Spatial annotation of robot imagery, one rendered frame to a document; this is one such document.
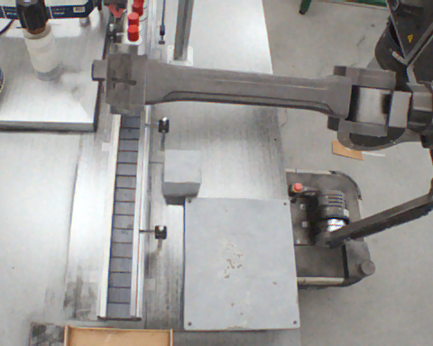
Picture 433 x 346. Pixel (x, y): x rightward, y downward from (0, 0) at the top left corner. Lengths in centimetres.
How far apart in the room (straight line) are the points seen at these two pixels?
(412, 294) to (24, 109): 195
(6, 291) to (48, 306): 12
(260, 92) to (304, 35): 234
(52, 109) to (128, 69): 76
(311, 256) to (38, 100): 126
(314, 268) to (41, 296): 116
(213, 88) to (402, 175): 207
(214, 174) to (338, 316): 114
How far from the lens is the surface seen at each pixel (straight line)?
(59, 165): 126
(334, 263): 191
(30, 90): 137
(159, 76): 57
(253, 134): 133
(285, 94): 62
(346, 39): 305
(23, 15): 121
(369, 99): 67
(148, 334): 110
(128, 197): 114
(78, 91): 134
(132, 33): 120
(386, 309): 225
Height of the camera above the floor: 193
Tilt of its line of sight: 63 degrees down
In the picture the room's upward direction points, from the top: 9 degrees clockwise
